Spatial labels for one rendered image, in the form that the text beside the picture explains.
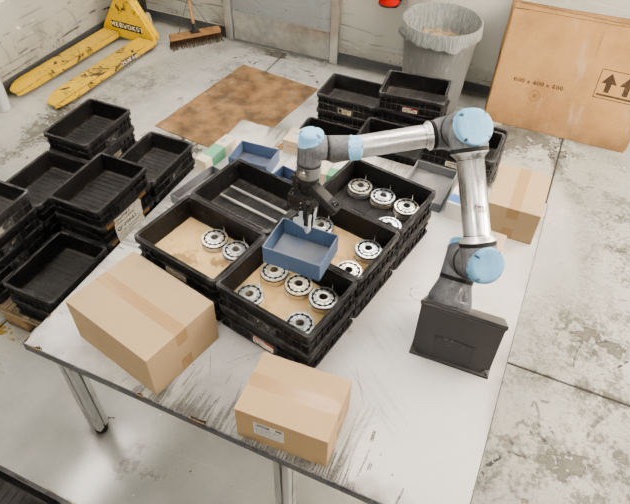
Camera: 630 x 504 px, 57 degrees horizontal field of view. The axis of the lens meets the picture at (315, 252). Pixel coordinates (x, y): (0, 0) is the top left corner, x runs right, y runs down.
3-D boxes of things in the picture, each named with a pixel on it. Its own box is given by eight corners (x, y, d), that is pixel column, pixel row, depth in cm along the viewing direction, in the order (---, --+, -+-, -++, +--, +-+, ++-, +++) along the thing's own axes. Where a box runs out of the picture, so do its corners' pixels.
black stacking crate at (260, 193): (312, 214, 243) (313, 193, 235) (268, 256, 226) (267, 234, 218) (239, 179, 259) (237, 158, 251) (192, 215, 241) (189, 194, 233)
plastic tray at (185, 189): (213, 173, 279) (212, 164, 275) (244, 189, 271) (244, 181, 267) (171, 202, 264) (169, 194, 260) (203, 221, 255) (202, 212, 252)
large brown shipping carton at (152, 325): (219, 337, 212) (213, 302, 198) (157, 395, 195) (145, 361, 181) (144, 286, 228) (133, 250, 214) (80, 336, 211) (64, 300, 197)
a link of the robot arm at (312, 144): (329, 137, 168) (299, 137, 167) (325, 170, 175) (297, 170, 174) (325, 124, 174) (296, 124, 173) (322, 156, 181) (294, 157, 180)
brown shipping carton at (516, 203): (493, 190, 274) (501, 162, 263) (541, 203, 268) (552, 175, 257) (479, 229, 255) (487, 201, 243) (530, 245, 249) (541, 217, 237)
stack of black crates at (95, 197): (119, 215, 339) (100, 151, 307) (162, 230, 331) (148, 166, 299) (72, 260, 314) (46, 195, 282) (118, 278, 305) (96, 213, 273)
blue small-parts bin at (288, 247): (337, 250, 193) (338, 235, 188) (319, 281, 183) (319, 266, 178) (283, 232, 199) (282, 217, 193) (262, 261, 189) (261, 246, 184)
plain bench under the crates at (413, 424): (509, 301, 318) (548, 203, 268) (424, 607, 215) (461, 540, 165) (249, 216, 362) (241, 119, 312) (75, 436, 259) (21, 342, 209)
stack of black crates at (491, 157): (487, 195, 358) (506, 133, 326) (476, 226, 338) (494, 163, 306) (424, 178, 369) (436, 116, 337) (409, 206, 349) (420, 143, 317)
